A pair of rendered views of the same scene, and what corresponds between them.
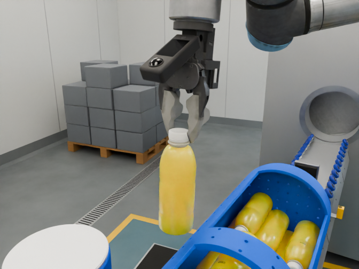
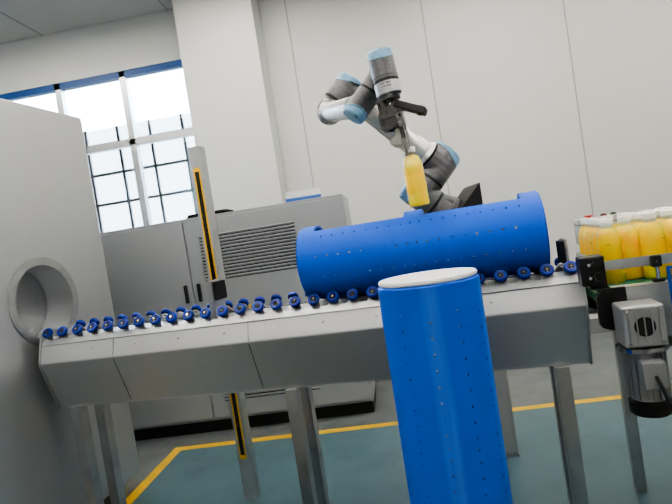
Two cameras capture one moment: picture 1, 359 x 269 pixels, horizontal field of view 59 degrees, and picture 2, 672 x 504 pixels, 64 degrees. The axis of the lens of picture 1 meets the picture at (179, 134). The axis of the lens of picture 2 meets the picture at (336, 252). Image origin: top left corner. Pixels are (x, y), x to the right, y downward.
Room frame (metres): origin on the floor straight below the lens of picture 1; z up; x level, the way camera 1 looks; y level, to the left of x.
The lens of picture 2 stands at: (1.41, 1.71, 1.19)
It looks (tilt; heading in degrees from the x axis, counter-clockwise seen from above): 2 degrees down; 253
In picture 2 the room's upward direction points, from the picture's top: 9 degrees counter-clockwise
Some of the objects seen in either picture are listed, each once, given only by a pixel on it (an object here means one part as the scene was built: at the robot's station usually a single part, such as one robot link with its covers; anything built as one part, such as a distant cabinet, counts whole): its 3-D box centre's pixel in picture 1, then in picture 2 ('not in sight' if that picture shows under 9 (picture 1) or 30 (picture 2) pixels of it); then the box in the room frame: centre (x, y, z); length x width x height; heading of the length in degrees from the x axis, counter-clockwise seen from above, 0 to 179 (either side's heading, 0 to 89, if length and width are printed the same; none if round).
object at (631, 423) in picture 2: not in sight; (623, 366); (-0.22, 0.01, 0.50); 0.04 x 0.04 x 1.00; 59
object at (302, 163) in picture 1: (304, 180); (218, 298); (1.25, -0.54, 1.00); 0.10 x 0.04 x 0.15; 59
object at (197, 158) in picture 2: not in sight; (224, 323); (1.21, -0.91, 0.85); 0.06 x 0.06 x 1.70; 59
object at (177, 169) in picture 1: (177, 184); (414, 178); (0.56, 0.00, 1.34); 0.07 x 0.07 x 0.19
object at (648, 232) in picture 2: not in sight; (653, 247); (-0.04, 0.39, 0.99); 0.07 x 0.07 x 0.19
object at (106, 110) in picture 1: (117, 107); not in sight; (4.29, 0.86, 0.59); 1.20 x 0.80 x 1.19; 67
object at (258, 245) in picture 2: not in sight; (211, 320); (1.20, -2.21, 0.72); 2.15 x 0.54 x 1.45; 157
